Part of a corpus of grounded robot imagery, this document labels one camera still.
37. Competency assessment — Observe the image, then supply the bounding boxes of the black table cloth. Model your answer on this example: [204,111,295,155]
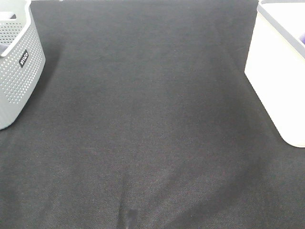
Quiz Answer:
[0,0,305,229]

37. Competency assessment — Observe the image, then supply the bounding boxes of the white plastic bin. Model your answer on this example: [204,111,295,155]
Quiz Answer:
[244,0,305,148]

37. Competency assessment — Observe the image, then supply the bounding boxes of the grey perforated laundry basket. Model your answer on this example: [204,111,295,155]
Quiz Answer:
[0,0,46,129]

